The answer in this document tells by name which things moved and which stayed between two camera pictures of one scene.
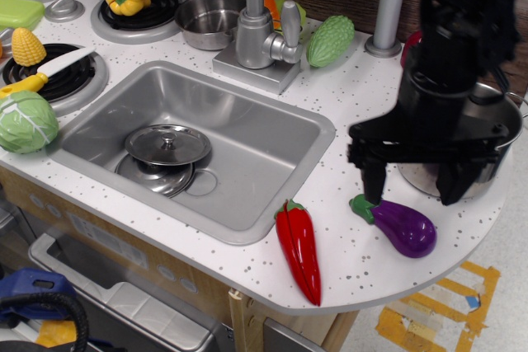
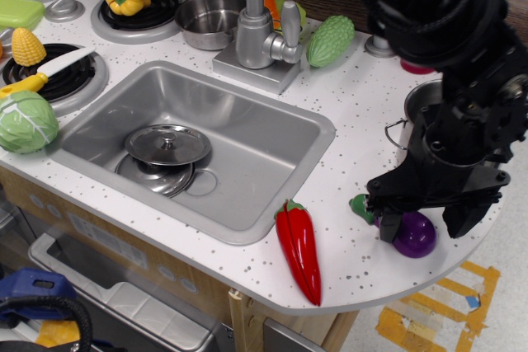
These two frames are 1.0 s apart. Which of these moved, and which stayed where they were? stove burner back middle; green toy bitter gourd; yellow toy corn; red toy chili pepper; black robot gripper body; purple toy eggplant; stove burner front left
Moved: black robot gripper body
Stayed: stove burner front left; purple toy eggplant; stove burner back middle; green toy bitter gourd; yellow toy corn; red toy chili pepper
